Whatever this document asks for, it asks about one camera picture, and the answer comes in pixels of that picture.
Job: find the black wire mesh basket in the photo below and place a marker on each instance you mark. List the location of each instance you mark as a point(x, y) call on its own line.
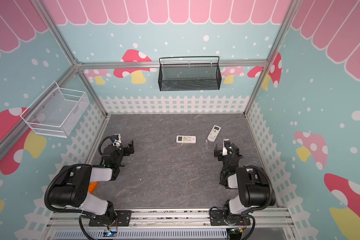
point(197, 73)

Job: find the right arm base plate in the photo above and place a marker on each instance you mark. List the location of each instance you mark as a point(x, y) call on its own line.
point(224, 218)

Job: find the white air conditioner remote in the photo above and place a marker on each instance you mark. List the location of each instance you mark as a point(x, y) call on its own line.
point(212, 136)

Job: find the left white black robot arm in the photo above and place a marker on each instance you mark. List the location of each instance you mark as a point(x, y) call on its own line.
point(68, 192)

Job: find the white wire mesh basket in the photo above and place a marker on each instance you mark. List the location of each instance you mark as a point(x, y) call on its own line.
point(57, 113)

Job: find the white remote with green buttons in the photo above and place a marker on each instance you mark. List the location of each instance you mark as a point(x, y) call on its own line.
point(186, 139)

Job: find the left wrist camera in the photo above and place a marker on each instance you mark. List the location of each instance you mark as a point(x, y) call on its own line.
point(116, 140)

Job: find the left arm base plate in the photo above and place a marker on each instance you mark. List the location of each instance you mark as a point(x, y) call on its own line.
point(120, 218)

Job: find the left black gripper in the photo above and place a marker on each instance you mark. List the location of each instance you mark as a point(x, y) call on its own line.
point(125, 148)

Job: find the orange toy brick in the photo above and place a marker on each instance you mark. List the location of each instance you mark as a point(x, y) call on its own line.
point(92, 187)

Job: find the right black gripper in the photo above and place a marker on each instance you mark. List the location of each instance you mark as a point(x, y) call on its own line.
point(228, 150)

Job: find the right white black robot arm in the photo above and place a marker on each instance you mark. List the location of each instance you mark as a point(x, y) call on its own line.
point(255, 191)

